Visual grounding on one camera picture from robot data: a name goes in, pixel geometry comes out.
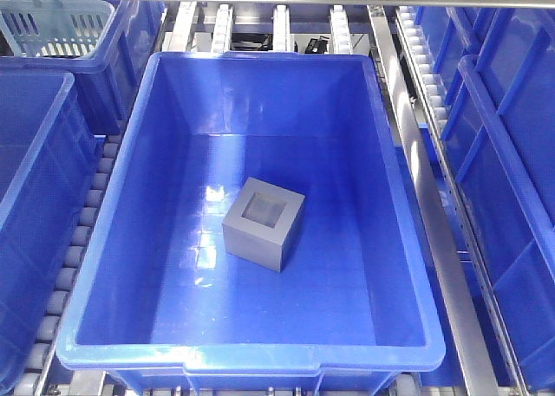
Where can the gray hollow cube base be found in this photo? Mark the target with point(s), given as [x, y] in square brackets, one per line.
[262, 223]

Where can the blue target bin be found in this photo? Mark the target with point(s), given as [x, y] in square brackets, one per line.
[158, 302]

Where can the blue bin far left back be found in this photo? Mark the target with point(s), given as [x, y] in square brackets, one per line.
[106, 82]

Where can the blue bin right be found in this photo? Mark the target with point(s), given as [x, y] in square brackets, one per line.
[496, 70]

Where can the light blue slotted basket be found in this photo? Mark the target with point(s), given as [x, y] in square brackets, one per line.
[55, 28]

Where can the steel divider rail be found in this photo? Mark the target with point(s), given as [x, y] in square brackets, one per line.
[475, 364]

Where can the gray roller conveyor rail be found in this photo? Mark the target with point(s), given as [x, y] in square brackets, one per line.
[34, 380]

